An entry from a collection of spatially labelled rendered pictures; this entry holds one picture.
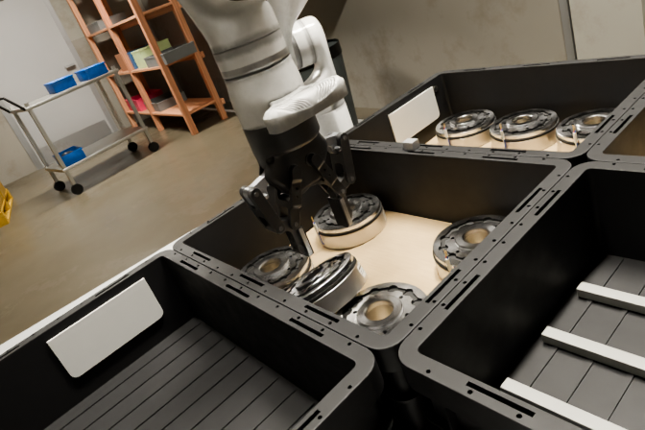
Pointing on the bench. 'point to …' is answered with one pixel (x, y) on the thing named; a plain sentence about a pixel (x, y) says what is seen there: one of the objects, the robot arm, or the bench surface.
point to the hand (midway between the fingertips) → (322, 227)
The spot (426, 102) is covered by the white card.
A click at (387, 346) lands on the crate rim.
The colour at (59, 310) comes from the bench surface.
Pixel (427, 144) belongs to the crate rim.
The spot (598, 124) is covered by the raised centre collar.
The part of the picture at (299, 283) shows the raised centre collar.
